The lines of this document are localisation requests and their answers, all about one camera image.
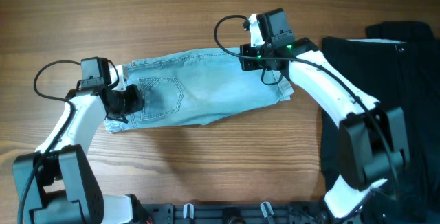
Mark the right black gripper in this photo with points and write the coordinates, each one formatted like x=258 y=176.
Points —
x=248 y=65

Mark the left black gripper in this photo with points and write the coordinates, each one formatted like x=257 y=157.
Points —
x=135 y=105

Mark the light blue denim shorts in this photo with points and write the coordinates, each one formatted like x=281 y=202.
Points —
x=198 y=86

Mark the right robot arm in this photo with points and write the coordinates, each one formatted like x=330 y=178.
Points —
x=372 y=139

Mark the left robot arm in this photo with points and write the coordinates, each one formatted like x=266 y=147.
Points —
x=56 y=184

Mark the black folded garment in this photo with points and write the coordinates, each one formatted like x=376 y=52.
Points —
x=399 y=65

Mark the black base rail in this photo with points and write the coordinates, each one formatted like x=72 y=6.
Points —
x=265 y=212

